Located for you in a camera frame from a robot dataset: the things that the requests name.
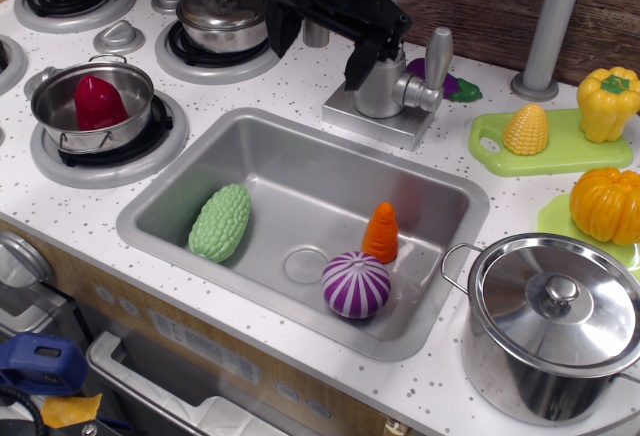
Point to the grey vertical pole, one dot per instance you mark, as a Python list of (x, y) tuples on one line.
[(536, 83)]

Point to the blue clamp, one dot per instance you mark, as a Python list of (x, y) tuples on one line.
[(40, 364)]

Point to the yellow toy corn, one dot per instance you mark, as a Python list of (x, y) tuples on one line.
[(527, 131)]

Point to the red toy pepper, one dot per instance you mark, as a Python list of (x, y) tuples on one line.
[(98, 104)]

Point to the silver toy sink basin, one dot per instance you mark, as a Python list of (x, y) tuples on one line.
[(312, 195)]

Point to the grey stove knob left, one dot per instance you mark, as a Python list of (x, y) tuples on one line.
[(35, 81)]

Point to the small steel pot with lid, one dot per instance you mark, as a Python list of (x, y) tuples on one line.
[(223, 26)]

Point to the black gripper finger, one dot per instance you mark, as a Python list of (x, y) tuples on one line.
[(361, 62), (283, 23)]

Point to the stove burner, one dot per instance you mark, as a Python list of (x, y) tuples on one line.
[(14, 63), (177, 57), (156, 147), (69, 16)]

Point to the far left stove burner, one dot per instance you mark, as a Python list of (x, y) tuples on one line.
[(14, 63)]

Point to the purple striped toy onion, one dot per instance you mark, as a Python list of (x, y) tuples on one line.
[(356, 285)]

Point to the purple toy eggplant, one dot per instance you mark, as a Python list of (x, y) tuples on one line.
[(455, 89)]

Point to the green plastic plate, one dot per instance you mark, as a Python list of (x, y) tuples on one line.
[(555, 218)]

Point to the toy oven door handle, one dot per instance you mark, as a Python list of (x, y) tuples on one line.
[(168, 395)]

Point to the green cutting board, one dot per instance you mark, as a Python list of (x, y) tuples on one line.
[(567, 151)]

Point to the large steel pot with lid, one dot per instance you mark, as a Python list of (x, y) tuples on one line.
[(552, 322)]

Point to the orange toy carrot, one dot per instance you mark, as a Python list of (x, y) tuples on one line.
[(381, 237)]

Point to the yellow toy bell pepper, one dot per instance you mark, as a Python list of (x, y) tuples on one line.
[(607, 100)]

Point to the green toy bitter gourd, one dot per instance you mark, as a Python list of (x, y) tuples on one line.
[(221, 223)]

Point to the yellow tape piece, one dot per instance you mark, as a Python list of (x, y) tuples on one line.
[(63, 411)]

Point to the orange toy pumpkin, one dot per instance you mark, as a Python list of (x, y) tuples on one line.
[(604, 204)]

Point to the open steel pot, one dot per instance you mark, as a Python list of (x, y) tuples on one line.
[(54, 108)]

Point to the silver toy faucet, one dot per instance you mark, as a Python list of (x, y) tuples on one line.
[(393, 105)]

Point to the back left stove burner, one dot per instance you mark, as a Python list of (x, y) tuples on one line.
[(69, 16)]

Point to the front stove burner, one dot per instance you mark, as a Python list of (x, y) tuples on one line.
[(156, 147)]

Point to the grey stove knob middle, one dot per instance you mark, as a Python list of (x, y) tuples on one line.
[(120, 38)]

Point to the back right stove burner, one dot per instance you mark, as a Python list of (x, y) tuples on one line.
[(177, 57)]

